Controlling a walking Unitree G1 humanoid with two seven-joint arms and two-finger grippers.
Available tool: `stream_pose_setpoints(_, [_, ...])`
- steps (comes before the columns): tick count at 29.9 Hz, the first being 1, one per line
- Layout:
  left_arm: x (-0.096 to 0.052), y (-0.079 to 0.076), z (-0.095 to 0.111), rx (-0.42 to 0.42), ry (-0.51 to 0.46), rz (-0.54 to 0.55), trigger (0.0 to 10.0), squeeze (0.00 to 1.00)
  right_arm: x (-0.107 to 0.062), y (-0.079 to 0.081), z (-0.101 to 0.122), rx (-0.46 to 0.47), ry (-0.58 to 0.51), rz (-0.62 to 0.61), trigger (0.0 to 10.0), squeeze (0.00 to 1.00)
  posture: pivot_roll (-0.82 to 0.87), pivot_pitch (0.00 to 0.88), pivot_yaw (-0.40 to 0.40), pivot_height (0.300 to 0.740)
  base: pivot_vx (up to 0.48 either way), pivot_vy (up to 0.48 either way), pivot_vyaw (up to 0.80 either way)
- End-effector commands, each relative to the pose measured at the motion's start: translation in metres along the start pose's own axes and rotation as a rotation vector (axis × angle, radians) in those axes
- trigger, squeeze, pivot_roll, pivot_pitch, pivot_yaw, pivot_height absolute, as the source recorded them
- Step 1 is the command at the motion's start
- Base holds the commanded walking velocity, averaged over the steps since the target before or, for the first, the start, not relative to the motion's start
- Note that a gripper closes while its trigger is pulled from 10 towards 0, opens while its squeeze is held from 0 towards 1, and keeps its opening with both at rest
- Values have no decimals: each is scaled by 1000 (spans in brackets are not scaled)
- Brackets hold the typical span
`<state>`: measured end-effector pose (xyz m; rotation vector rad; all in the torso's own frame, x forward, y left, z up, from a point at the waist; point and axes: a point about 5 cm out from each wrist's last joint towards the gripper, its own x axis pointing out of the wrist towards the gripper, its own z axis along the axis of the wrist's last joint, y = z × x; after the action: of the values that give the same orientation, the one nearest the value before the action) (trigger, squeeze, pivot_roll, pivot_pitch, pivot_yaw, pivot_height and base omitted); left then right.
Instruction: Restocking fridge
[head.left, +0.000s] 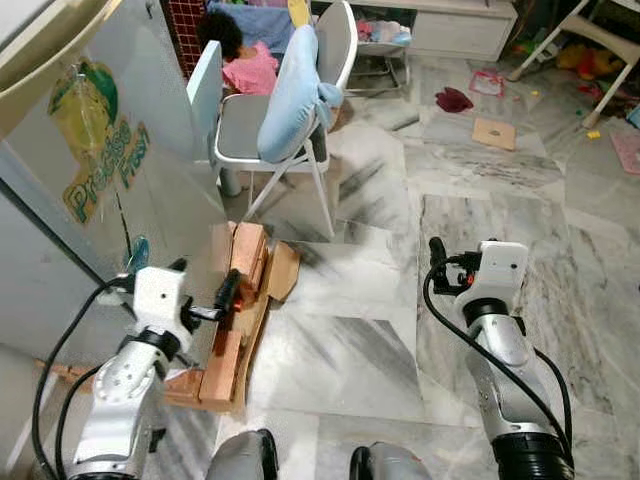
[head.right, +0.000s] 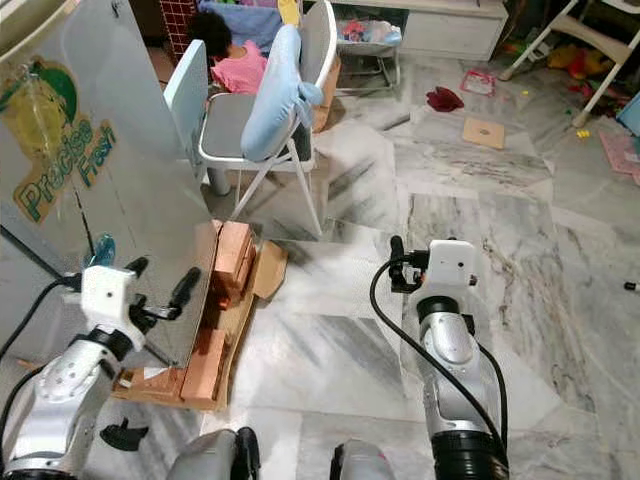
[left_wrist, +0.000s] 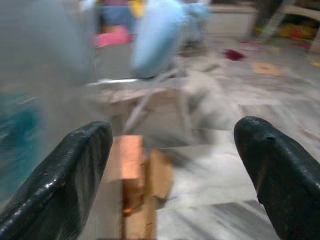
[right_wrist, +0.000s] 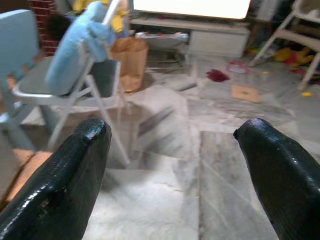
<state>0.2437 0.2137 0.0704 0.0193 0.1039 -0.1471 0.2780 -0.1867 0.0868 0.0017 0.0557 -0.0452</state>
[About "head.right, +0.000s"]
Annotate white TV cabinet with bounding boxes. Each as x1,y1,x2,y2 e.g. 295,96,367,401
345,0,509,63

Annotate dark red cloth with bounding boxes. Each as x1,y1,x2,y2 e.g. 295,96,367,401
425,86,466,113

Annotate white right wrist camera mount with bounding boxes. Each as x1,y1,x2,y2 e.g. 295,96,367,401
426,239,477,301

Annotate child in pink shirt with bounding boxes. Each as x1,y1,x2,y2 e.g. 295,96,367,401
188,11,267,96

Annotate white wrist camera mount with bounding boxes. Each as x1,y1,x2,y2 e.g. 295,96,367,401
80,264,143,336
426,239,477,301

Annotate grey right robot leg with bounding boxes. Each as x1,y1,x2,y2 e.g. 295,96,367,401
329,439,398,480

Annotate blue blanket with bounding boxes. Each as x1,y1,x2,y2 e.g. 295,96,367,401
198,0,286,51

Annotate white grey folding chair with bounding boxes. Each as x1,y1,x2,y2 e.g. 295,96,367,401
165,0,339,241

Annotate beige baby high chair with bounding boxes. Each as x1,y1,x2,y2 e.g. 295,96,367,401
500,0,640,129

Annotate red lattice crate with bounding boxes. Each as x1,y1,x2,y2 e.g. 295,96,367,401
157,0,201,61

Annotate long black left arm cable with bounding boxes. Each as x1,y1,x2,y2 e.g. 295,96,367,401
0,278,83,361

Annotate red white packet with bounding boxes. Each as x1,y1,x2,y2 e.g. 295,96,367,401
459,68,498,98

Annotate yellow red toy heap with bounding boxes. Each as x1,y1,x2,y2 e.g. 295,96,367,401
545,42,619,83

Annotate grey left robot leg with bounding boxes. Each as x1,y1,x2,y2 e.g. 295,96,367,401
165,427,261,480

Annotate light blue plastic bin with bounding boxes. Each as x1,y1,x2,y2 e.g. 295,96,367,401
617,90,640,138

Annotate grey robot leg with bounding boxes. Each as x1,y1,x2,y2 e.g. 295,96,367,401
165,427,261,480
329,439,398,480

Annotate white fridge body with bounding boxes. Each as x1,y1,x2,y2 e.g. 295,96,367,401
0,0,106,366

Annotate small black floor object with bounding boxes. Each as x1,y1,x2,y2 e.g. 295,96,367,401
102,420,149,451

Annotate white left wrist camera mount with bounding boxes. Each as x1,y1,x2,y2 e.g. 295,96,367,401
80,264,143,336

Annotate short black left arm cable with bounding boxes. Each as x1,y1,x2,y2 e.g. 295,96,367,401
0,362,53,441

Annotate red clay brick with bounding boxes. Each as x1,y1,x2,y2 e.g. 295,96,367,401
182,328,229,406
217,222,253,273
125,368,186,401
218,265,256,306

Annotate silver fridge door with sticker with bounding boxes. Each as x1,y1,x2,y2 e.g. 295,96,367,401
0,0,221,369

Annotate square cardboard piece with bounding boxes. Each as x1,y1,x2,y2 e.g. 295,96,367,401
461,116,508,152

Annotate light blue pillow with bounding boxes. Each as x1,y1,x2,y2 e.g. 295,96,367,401
240,23,325,164

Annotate pink play mat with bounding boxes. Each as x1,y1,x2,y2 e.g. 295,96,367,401
597,128,640,183

